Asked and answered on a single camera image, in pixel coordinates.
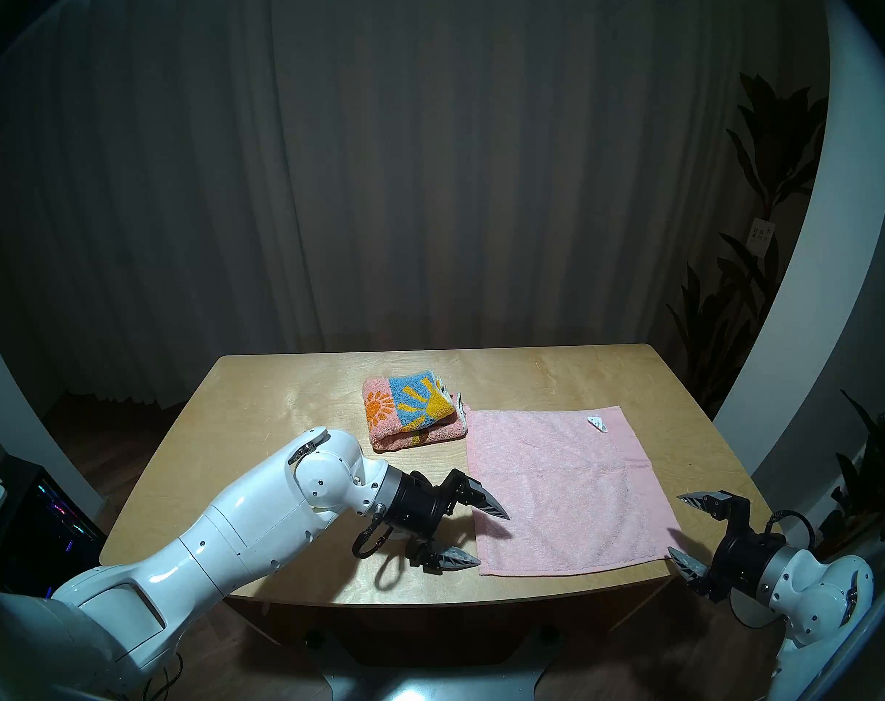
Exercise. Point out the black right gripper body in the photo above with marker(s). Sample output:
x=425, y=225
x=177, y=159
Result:
x=742, y=568

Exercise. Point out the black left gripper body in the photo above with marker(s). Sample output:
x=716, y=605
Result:
x=420, y=510

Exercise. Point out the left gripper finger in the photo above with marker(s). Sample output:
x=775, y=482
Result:
x=446, y=558
x=485, y=499

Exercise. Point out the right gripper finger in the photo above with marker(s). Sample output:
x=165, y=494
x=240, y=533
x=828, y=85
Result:
x=694, y=568
x=713, y=504

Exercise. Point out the sunflower print terry towel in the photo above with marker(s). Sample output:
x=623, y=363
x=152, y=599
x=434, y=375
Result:
x=413, y=407

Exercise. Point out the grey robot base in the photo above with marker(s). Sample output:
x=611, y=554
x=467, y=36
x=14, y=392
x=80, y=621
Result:
x=428, y=688

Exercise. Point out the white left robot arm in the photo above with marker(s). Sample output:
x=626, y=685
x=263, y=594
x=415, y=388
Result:
x=253, y=524

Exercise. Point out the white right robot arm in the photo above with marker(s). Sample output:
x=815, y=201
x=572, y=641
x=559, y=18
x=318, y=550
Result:
x=822, y=604

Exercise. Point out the plain pink terry towel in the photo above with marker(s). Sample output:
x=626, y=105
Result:
x=559, y=488

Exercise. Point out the dark spiky potted plant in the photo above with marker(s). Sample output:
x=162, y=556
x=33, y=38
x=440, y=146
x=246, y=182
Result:
x=873, y=480

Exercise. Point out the white paper plant tag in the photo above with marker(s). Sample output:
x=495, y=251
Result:
x=762, y=236

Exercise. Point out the grey pleated curtain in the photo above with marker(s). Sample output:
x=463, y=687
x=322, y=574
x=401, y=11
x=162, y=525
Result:
x=413, y=159

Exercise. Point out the tall dark leafy plant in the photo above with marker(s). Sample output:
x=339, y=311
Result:
x=771, y=144

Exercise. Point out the black computer tower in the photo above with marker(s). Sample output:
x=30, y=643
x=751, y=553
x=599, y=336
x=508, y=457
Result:
x=41, y=553

